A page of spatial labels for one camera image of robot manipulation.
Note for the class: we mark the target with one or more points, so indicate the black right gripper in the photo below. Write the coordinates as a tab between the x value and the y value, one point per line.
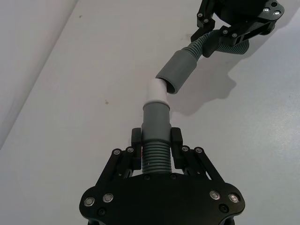
241	9

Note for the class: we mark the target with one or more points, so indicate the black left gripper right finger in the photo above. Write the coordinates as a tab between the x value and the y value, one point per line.
192	164

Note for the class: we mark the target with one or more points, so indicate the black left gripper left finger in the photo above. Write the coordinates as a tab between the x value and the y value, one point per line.
122	164

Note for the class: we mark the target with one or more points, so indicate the white plastic tube connector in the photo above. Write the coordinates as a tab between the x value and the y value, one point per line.
155	90

